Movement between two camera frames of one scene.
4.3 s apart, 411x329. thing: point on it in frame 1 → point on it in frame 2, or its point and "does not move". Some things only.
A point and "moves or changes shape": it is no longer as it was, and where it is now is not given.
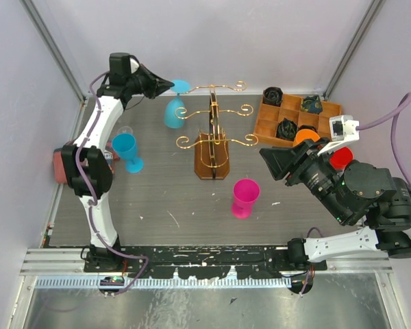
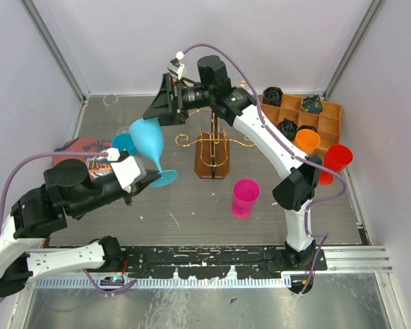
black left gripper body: (144, 83) → (130, 195)
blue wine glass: (125, 145) does not move
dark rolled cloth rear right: (312, 104) does not move
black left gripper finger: (162, 85) → (151, 175)
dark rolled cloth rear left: (272, 96) does not move
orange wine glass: (305, 133) does not move
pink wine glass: (245, 191) does not move
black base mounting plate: (210, 261) does not move
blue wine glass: (175, 107) moves or changes shape
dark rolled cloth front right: (304, 127) does not move
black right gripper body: (309, 165) → (180, 113)
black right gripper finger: (281, 160) → (162, 107)
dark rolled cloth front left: (286, 129) does not move
